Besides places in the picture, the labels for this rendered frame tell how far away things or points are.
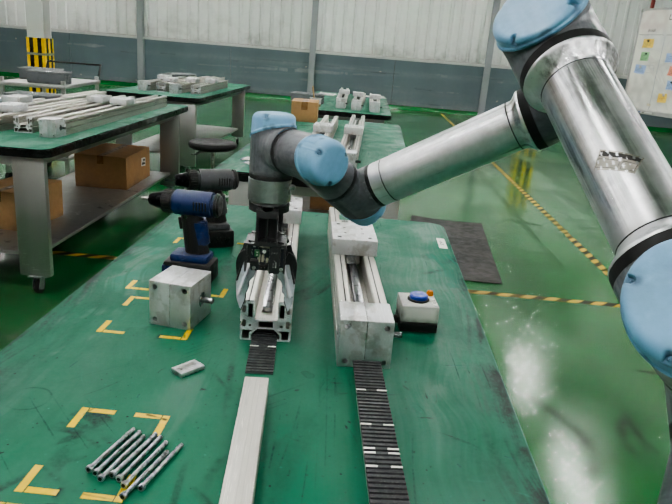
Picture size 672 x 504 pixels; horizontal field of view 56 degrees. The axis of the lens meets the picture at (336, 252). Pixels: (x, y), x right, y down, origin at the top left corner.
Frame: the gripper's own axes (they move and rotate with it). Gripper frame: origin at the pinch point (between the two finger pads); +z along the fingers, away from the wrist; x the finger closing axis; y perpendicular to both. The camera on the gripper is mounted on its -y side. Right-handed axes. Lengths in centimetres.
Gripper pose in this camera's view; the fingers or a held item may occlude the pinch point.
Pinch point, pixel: (264, 302)
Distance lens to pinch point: 120.6
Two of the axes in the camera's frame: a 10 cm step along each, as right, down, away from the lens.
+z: -0.8, 9.5, 3.1
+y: 0.3, 3.1, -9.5
